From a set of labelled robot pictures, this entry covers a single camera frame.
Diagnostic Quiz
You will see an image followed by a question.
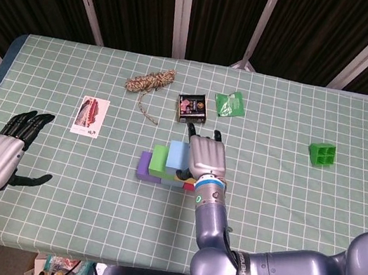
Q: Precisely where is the green foam cube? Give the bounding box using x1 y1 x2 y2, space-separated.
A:
147 144 181 181

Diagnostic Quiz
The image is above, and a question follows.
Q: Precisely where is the dark pleated curtain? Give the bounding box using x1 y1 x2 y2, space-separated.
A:
0 0 368 170

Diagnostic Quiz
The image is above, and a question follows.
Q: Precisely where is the braided multicolour rope bundle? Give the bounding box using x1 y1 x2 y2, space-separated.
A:
118 61 178 128

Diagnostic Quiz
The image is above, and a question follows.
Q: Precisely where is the light blue foam cube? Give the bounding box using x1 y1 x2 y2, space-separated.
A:
160 177 185 189
165 139 194 173

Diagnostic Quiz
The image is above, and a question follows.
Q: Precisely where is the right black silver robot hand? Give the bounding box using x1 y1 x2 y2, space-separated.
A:
173 121 235 190

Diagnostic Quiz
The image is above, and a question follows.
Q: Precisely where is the purple foam cube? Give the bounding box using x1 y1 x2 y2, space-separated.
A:
135 150 167 185

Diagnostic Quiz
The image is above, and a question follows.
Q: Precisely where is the white postcard with red picture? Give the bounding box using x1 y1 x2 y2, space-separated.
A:
69 94 112 140

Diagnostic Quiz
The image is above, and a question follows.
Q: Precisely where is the small black box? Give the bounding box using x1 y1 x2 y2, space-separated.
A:
173 89 211 128

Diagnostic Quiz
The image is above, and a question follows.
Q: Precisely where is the green checkered tablecloth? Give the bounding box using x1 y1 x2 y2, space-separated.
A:
0 27 368 275

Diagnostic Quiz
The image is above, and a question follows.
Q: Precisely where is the yellow foam cube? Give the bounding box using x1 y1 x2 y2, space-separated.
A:
172 173 198 186

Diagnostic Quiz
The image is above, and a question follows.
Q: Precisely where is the green plastic grid tray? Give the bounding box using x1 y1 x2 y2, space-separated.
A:
305 140 339 171

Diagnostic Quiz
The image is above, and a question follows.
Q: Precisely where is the green foil packet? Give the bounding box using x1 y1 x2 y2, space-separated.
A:
211 88 249 122

